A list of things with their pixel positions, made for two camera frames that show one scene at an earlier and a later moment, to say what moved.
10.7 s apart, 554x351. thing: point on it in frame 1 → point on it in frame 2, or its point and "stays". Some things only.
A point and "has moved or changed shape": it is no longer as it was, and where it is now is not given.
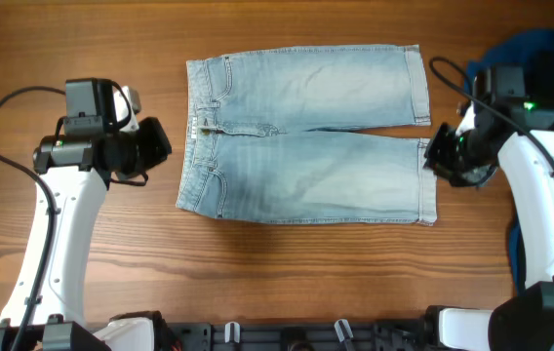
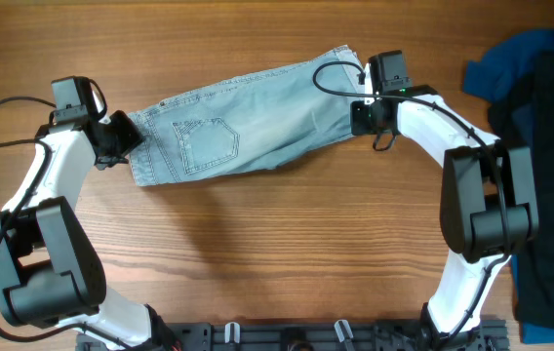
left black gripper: x=160 y=146 → x=134 y=137
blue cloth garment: x=520 y=50 stays
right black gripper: x=436 y=162 → x=360 y=126
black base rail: x=418 y=335 stays
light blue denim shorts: x=243 y=161 has moved or changed shape
